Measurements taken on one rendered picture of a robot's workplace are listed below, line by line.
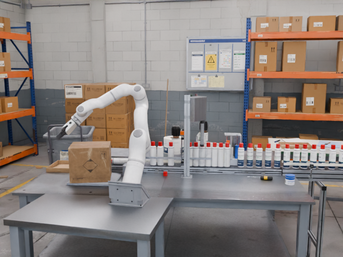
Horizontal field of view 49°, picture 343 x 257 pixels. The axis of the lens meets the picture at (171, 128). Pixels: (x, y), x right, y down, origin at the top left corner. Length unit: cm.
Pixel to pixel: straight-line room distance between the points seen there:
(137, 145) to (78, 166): 55
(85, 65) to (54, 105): 117
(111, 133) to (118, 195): 415
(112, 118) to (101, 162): 368
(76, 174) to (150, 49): 518
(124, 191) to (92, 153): 54
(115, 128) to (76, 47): 249
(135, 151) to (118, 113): 393
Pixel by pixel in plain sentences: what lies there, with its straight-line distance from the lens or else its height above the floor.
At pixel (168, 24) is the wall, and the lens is 773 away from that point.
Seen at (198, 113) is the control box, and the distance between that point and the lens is 300.
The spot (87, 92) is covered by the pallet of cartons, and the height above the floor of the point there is 127.
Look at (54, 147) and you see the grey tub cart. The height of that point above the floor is 63.
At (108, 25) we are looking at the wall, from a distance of 812.
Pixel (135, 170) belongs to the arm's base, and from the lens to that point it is 254.
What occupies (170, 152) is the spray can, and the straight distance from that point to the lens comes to 318.
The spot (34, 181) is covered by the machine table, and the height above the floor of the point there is 83.
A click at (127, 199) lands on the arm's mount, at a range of 247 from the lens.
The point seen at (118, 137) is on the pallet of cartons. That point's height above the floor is 48.
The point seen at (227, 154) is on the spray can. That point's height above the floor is 99.
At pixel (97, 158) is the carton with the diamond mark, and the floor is 103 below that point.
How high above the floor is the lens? 173
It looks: 10 degrees down
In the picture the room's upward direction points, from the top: straight up
